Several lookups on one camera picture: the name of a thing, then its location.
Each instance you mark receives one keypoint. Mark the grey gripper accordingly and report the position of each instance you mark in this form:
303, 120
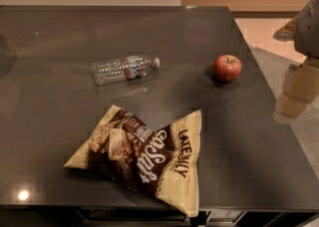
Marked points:
308, 37

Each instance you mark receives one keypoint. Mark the clear plastic water bottle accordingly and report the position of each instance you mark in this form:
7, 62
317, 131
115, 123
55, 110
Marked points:
124, 69

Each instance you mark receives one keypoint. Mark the red apple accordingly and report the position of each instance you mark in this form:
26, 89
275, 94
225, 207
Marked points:
227, 68

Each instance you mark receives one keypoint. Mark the brown and cream chip bag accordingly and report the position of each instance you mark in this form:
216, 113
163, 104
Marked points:
160, 164

